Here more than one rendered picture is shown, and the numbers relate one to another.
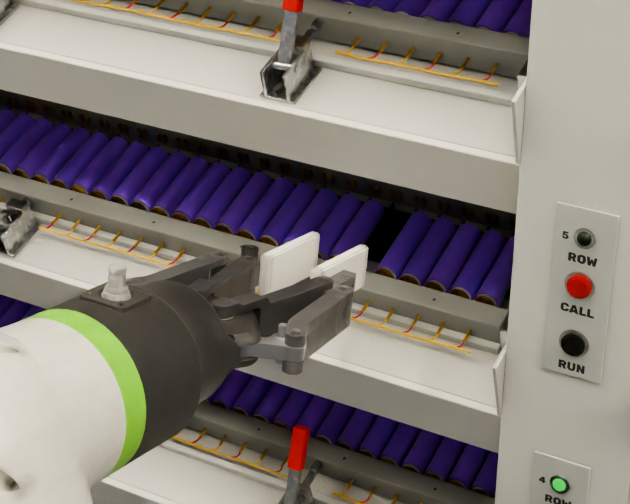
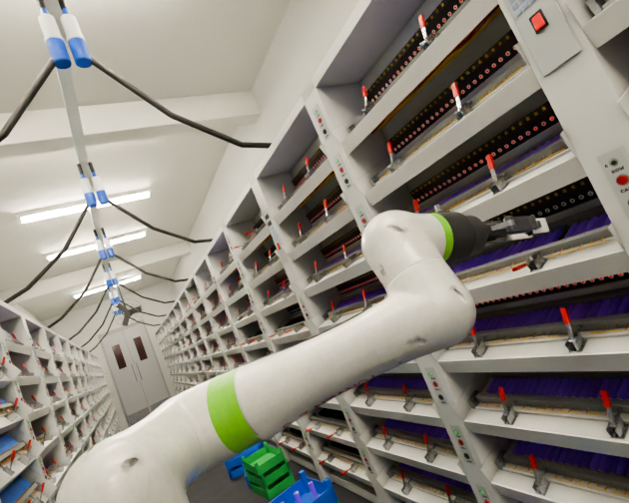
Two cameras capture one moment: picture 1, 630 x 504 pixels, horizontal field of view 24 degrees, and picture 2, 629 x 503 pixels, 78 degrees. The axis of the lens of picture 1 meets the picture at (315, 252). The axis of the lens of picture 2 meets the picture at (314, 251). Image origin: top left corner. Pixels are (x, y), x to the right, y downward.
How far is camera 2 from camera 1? 0.45 m
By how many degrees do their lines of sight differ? 46
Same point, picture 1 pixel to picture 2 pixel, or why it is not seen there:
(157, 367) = (452, 219)
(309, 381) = (552, 280)
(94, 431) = (430, 227)
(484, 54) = (556, 146)
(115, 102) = not seen: hidden behind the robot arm
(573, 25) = (567, 101)
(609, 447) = not seen: outside the picture
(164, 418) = (460, 234)
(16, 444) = (399, 220)
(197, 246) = (502, 262)
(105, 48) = not seen: hidden behind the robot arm
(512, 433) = not seen: outside the picture
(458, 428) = (614, 267)
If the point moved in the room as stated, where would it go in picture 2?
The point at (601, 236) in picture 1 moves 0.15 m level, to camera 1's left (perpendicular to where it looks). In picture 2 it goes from (619, 157) to (526, 197)
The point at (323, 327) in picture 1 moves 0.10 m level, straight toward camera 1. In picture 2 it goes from (523, 222) to (519, 225)
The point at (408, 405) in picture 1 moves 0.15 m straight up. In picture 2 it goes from (590, 268) to (555, 200)
